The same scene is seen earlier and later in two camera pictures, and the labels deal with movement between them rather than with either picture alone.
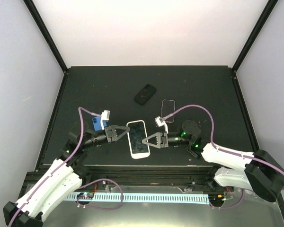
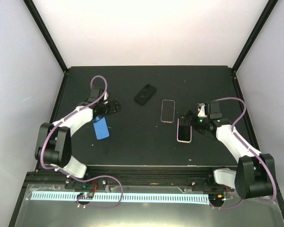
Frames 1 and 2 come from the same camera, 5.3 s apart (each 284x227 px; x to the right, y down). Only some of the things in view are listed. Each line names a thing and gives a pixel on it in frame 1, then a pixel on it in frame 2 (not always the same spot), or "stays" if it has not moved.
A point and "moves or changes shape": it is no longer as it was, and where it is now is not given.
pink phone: x=168 y=108 stays
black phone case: x=144 y=96 stays
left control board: x=85 y=196 stays
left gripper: x=109 y=130 to x=112 y=109
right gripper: x=164 y=140 to x=191 y=121
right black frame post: x=262 y=19 stays
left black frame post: x=46 y=35 stays
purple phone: x=137 y=133 moves or changes shape
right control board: x=216 y=197 stays
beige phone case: x=137 y=133 moves or changes shape
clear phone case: x=168 y=107 stays
